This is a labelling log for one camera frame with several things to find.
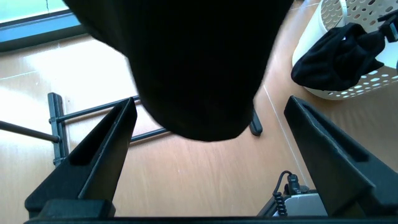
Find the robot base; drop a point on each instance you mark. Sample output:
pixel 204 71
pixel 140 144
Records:
pixel 304 205

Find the black t-shirt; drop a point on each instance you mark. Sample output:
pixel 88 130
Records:
pixel 335 62

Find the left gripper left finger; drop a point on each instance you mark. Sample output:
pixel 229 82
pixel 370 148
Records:
pixel 90 174

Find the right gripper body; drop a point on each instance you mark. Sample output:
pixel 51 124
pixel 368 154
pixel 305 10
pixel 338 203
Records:
pixel 390 31

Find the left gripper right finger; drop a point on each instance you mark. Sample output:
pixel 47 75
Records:
pixel 335 168

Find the white laundry basket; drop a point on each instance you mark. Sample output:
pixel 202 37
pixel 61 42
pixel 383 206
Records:
pixel 314 28

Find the black clothes rack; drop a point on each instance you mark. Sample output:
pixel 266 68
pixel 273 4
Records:
pixel 57 124

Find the black trousers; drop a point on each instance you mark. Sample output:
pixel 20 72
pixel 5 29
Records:
pixel 192 62

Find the window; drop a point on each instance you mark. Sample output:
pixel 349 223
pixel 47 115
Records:
pixel 31 28

